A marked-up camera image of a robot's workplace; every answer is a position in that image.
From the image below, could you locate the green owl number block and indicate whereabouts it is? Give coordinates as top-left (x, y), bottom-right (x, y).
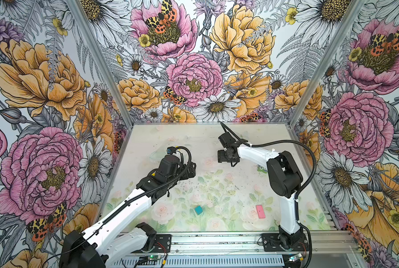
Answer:
top-left (257, 166), bottom-right (268, 174)

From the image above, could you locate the pink block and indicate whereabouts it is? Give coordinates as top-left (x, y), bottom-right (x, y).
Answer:
top-left (256, 205), bottom-right (266, 219)

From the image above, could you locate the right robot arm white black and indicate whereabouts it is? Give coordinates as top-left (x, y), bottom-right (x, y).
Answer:
top-left (217, 123), bottom-right (303, 250)

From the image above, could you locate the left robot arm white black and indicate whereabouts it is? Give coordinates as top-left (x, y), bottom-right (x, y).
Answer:
top-left (58, 146), bottom-right (196, 268)

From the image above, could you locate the teal cube block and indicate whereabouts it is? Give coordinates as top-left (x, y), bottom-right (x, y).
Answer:
top-left (194, 205), bottom-right (204, 216)

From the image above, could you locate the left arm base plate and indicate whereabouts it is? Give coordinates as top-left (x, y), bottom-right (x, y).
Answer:
top-left (140, 233), bottom-right (172, 253)

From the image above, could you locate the white vented cable duct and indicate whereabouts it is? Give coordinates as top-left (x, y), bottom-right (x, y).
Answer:
top-left (110, 255), bottom-right (284, 268)

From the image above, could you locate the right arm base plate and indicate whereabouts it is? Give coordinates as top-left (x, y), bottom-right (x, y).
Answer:
top-left (256, 233), bottom-right (310, 252)

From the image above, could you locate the aluminium front rail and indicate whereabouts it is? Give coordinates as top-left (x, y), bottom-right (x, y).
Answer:
top-left (162, 230), bottom-right (359, 256)

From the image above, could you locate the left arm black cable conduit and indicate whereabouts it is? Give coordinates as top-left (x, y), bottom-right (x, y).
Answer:
top-left (48, 146), bottom-right (192, 265)

